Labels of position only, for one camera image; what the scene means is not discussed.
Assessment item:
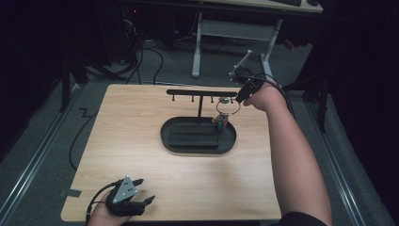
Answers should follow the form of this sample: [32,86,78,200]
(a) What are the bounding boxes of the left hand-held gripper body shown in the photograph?
[104,174,149,218]

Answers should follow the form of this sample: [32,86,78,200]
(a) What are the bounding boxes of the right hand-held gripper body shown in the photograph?
[228,49,264,90]

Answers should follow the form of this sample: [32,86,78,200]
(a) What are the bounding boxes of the key ring with coloured keys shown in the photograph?
[212,99,242,132]

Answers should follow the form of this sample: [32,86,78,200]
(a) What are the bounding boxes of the black key rack with tray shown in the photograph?
[160,89,238,155]

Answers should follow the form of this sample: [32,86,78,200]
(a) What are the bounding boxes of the black wallet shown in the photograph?
[168,122,220,150]

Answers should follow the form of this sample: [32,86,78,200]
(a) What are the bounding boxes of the person's right hand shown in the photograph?
[242,81,286,114]

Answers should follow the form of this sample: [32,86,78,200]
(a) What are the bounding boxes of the person's left hand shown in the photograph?
[87,192,139,226]

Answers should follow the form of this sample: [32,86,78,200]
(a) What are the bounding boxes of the desk with white legs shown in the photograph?
[191,0,324,86]

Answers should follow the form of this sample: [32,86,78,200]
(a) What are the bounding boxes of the grey tape patch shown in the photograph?
[58,187,83,199]

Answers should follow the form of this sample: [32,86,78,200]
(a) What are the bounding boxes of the black metal stand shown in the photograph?
[58,46,92,113]
[279,72,331,134]

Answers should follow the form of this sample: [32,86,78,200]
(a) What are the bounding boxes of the black keyboard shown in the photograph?
[271,0,303,8]

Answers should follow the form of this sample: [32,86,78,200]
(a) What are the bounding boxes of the person's black sleeve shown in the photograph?
[275,211,327,226]

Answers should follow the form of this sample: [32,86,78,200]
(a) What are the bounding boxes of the left hand-held gripper cable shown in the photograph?
[85,181,122,226]

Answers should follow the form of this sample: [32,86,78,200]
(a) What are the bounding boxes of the hand-held gripper cable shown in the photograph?
[247,73,296,120]
[85,181,122,226]

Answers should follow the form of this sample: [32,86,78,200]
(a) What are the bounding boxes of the right hand-held gripper cable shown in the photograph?
[247,73,296,120]

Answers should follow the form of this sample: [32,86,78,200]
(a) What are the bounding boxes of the black cable loop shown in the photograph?
[68,110,100,172]

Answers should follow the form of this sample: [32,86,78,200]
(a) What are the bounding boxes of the black floor cable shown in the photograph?
[142,46,165,86]

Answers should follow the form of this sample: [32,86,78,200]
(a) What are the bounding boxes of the metal floor rail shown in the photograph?
[305,102,366,226]
[0,84,83,218]

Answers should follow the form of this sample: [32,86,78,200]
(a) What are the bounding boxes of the bundle of black cables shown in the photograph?
[120,18,145,85]

